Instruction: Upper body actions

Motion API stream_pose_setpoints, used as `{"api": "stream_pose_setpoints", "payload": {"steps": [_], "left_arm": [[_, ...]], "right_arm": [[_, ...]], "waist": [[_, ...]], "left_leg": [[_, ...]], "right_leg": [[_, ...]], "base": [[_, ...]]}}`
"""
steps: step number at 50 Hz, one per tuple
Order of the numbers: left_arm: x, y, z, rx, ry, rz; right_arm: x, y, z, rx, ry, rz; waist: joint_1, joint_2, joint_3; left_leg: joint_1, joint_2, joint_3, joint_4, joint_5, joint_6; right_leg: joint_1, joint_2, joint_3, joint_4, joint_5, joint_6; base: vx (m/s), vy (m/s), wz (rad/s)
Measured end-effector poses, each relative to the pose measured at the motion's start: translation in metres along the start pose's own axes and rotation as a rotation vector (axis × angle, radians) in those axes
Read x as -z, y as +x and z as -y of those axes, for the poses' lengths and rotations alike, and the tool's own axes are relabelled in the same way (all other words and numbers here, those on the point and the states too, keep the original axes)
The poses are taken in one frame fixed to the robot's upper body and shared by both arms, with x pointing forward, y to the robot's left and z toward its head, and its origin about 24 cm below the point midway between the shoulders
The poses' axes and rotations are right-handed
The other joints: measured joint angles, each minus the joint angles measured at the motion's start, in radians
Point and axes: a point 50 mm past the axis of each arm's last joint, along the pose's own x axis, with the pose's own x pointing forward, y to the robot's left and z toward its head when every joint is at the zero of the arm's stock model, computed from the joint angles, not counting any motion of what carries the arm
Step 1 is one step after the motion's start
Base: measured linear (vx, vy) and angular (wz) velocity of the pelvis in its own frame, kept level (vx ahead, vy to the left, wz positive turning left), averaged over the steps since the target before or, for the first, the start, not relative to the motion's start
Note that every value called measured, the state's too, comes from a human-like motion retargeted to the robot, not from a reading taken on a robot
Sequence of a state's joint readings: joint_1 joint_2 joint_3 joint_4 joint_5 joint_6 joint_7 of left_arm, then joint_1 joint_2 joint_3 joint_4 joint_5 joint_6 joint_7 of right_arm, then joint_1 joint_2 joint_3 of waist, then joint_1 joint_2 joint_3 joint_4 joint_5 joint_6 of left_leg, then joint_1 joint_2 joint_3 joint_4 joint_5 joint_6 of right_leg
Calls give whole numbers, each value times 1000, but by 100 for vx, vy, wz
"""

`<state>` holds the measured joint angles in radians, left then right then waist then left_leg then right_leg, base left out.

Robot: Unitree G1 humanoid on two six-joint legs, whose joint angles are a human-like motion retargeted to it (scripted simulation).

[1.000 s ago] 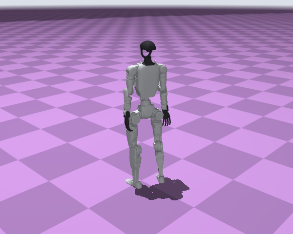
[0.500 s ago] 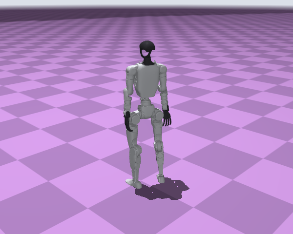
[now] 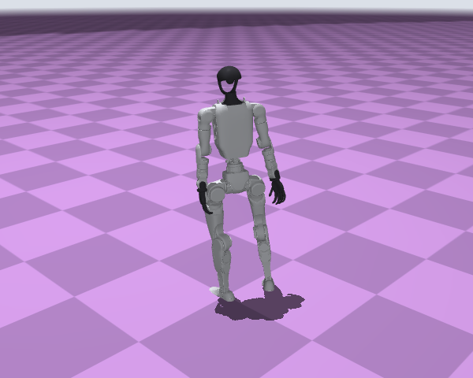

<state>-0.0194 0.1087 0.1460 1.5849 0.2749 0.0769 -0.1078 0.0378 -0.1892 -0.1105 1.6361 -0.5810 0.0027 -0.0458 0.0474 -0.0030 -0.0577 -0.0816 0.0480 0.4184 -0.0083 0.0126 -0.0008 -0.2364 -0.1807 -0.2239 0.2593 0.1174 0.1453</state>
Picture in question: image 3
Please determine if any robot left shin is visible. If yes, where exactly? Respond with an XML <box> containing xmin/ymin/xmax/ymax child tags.
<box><xmin>211</xmin><ymin>238</ymin><xmax>231</xmax><ymax>293</ymax></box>

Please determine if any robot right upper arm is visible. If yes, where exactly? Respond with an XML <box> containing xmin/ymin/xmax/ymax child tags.
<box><xmin>250</xmin><ymin>102</ymin><xmax>270</xmax><ymax>149</ymax></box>

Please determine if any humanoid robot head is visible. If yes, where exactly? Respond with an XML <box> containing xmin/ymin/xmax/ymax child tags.
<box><xmin>217</xmin><ymin>66</ymin><xmax>243</xmax><ymax>106</ymax></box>

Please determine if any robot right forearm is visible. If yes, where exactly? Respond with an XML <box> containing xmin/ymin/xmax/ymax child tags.
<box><xmin>262</xmin><ymin>137</ymin><xmax>279</xmax><ymax>179</ymax></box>

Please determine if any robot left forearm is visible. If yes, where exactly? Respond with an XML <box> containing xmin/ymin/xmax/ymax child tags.
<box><xmin>196</xmin><ymin>144</ymin><xmax>209</xmax><ymax>188</ymax></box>

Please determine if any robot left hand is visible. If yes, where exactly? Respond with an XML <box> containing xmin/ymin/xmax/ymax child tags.
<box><xmin>197</xmin><ymin>181</ymin><xmax>213</xmax><ymax>214</ymax></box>

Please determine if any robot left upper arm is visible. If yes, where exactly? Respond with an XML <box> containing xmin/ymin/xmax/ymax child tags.
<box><xmin>197</xmin><ymin>106</ymin><xmax>216</xmax><ymax>156</ymax></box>

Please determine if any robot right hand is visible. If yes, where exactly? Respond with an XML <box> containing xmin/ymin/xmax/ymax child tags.
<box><xmin>269</xmin><ymin>170</ymin><xmax>286</xmax><ymax>205</ymax></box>

